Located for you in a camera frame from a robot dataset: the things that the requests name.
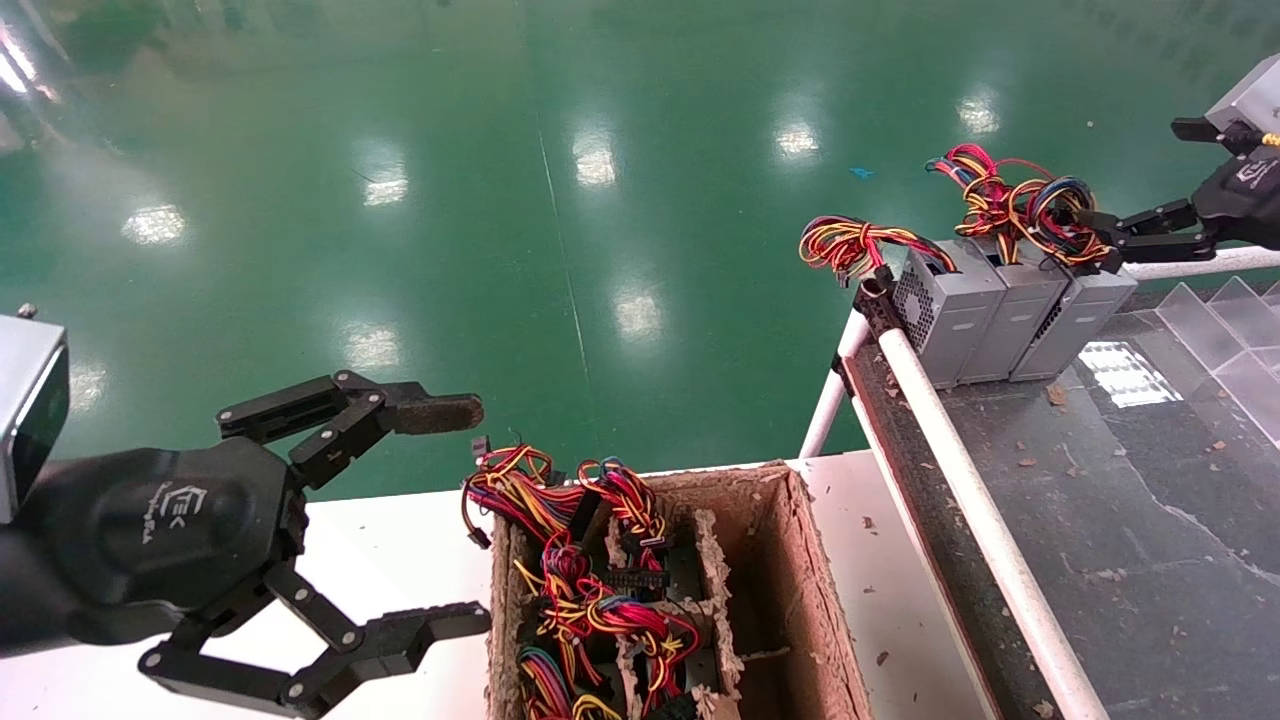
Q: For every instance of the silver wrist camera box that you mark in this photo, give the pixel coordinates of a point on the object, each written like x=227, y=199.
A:
x=1255, y=95
x=25, y=400

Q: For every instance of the short white leg pipe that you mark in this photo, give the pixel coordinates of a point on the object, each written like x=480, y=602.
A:
x=835, y=380

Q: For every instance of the clear plastic divider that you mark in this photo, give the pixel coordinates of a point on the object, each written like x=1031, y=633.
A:
x=1250, y=310
x=1215, y=345

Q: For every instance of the brown cardboard box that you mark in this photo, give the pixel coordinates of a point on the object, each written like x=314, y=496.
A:
x=810, y=580

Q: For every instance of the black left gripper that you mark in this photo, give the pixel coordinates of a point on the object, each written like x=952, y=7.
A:
x=170, y=520

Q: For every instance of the long white rail pipe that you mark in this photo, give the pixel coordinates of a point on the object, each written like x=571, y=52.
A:
x=970, y=500

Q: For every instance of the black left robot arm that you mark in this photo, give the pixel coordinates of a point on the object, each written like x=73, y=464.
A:
x=30, y=600

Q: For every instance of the white crossbar pipe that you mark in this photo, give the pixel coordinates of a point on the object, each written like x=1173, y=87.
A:
x=1220, y=262

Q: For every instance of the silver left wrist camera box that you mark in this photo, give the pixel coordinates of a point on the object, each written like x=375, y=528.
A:
x=25, y=400

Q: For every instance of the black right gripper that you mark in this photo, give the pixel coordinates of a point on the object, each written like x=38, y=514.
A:
x=1250, y=200

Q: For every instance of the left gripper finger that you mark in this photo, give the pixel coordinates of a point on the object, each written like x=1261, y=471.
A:
x=445, y=413

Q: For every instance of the black pipe joint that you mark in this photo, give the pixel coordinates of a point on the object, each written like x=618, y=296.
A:
x=878, y=305

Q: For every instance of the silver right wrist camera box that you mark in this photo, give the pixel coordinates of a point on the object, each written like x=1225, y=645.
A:
x=1255, y=95

